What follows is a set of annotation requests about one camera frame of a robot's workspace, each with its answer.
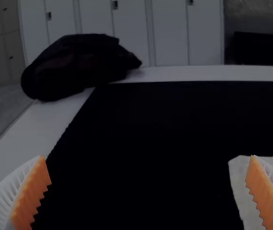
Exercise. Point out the grey cupboard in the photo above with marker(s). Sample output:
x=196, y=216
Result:
x=131, y=24
x=186, y=33
x=62, y=16

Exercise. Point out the grey locker wall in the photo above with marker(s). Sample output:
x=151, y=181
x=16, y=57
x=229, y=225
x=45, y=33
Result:
x=0, y=43

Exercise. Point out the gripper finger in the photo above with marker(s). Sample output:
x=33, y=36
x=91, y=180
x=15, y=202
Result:
x=12, y=198
x=268, y=191

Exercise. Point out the black crate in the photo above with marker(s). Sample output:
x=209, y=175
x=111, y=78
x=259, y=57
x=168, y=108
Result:
x=261, y=48

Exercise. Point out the black mat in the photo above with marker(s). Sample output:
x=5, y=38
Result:
x=151, y=143

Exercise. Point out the pale towel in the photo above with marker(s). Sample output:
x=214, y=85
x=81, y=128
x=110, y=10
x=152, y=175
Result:
x=237, y=182

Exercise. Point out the black jacket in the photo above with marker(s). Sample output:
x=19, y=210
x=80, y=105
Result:
x=74, y=67

